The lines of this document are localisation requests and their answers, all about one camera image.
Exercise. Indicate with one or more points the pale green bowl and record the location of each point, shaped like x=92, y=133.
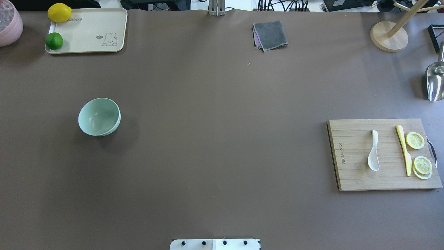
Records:
x=99, y=117

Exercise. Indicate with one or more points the white ceramic spoon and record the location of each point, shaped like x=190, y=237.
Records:
x=372, y=160

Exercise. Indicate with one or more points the pink ice bowl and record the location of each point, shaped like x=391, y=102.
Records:
x=11, y=25

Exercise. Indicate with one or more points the grey folded cloth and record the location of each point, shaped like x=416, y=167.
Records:
x=269, y=35

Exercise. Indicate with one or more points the bamboo cutting board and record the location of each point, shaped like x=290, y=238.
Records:
x=351, y=142

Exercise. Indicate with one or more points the beige rabbit tray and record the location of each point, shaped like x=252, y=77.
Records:
x=91, y=30

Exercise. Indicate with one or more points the yellow plastic knife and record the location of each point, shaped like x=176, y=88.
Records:
x=407, y=156

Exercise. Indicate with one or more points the green lime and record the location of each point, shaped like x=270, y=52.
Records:
x=54, y=41

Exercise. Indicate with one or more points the wooden cup stand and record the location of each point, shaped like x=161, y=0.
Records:
x=390, y=36

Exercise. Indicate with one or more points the upper lemon slice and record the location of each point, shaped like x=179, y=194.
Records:
x=415, y=140

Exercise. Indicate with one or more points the lemon slice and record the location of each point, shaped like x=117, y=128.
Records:
x=422, y=165
x=415, y=140
x=420, y=175

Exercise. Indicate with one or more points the yellow lemon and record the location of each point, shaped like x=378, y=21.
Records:
x=59, y=12

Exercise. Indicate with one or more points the lower top lemon slice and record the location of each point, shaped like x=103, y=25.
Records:
x=422, y=165

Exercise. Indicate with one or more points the lower bottom lemon slice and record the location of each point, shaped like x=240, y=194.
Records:
x=420, y=175

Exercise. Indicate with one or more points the steel scoop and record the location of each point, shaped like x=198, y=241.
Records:
x=435, y=78

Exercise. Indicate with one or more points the black glass rack tray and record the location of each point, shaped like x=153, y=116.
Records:
x=435, y=31

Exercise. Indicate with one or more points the aluminium frame post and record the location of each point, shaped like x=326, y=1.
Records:
x=217, y=8

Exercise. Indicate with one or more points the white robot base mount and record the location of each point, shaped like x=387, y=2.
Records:
x=215, y=244

